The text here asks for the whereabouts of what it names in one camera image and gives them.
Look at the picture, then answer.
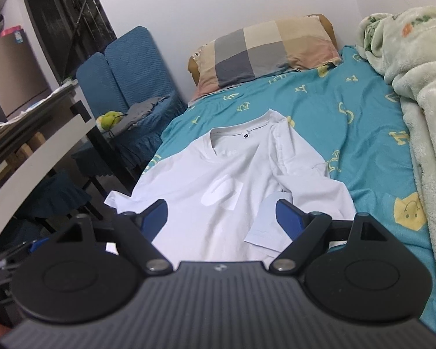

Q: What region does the grey cloth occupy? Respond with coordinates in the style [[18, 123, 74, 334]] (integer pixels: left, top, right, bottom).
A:
[[109, 95, 172, 135]]

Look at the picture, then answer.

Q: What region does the pale green fleece blanket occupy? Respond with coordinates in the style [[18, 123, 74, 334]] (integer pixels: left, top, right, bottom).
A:
[[356, 4, 436, 284]]

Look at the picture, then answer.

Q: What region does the checkered pillow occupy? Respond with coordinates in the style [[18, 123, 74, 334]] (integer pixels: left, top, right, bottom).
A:
[[189, 15, 344, 99]]

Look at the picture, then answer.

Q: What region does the white t-shirt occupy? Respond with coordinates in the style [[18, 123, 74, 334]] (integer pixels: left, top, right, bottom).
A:
[[105, 109, 357, 262]]

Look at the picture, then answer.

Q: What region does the brown pillow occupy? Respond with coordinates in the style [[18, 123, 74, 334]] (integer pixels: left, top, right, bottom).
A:
[[187, 13, 338, 84]]

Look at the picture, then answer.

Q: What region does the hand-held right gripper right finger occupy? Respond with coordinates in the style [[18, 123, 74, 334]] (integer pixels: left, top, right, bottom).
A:
[[269, 198, 391, 275]]

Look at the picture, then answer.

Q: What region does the cardboard box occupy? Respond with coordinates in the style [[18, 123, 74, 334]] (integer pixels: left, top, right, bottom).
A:
[[0, 35, 52, 119]]

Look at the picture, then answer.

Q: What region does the white table with black legs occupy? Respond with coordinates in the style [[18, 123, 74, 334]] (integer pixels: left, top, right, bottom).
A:
[[0, 83, 135, 262]]

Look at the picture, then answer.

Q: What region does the dark glass cabinet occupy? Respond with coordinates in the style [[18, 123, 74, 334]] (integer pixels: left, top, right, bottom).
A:
[[22, 0, 117, 85]]

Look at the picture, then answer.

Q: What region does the yellow-green plush toy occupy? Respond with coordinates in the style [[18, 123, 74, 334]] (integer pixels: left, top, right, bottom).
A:
[[96, 111, 124, 131]]

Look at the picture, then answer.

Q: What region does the teal printed bed sheet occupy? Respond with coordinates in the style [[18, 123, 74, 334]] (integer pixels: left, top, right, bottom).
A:
[[134, 45, 436, 337]]

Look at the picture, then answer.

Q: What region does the blue covered chair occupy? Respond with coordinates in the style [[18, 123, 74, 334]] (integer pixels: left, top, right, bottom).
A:
[[76, 51, 131, 146], [105, 25, 189, 170], [72, 140, 111, 193], [16, 169, 95, 233]]

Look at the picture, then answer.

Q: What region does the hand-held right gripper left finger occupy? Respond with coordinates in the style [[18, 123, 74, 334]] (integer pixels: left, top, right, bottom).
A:
[[49, 199, 174, 275]]

